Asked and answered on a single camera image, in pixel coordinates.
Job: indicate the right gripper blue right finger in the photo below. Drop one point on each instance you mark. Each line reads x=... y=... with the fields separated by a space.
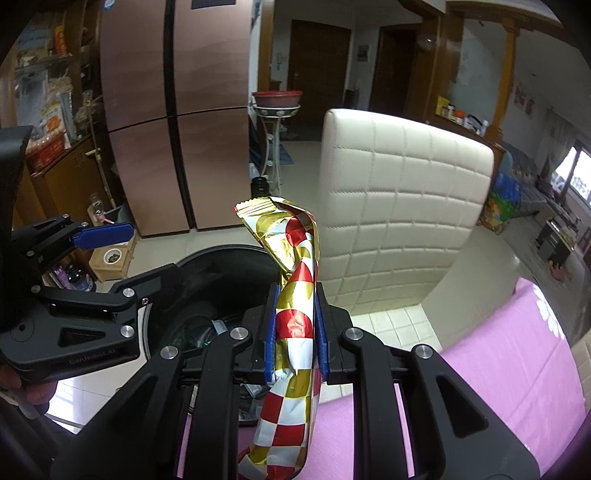
x=321 y=342

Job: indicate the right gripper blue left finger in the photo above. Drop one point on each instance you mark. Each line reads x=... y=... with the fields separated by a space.
x=270 y=338

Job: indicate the red gold checkered wrapper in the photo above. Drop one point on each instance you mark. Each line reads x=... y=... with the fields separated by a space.
x=280 y=445

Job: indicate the black round trash bin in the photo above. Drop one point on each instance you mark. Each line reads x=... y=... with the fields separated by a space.
x=222 y=288

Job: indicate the wooden pet feeder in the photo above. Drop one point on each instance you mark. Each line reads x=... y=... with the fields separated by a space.
x=111 y=262

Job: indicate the dark glass jar on floor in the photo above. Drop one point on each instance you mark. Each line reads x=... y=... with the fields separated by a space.
x=259 y=187

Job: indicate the cream chair at left side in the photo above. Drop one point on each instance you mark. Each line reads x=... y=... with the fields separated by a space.
x=397 y=202

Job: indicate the rose gold refrigerator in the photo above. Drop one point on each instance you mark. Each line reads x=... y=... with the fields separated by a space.
x=175 y=86

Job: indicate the pink floral tablecloth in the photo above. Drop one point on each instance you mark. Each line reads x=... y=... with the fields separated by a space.
x=521 y=365

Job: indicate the white metal basin stand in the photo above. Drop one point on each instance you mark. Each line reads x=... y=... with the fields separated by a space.
x=271 y=118

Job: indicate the red basin on stand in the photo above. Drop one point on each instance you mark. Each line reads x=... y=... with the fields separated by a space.
x=277 y=99

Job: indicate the colourful bag on floor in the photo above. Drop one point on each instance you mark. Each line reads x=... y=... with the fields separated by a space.
x=502 y=202

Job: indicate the coffee table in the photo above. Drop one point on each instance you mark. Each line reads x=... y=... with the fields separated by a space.
x=553 y=247

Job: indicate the grey sofa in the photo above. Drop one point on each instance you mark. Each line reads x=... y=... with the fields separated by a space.
x=535 y=193

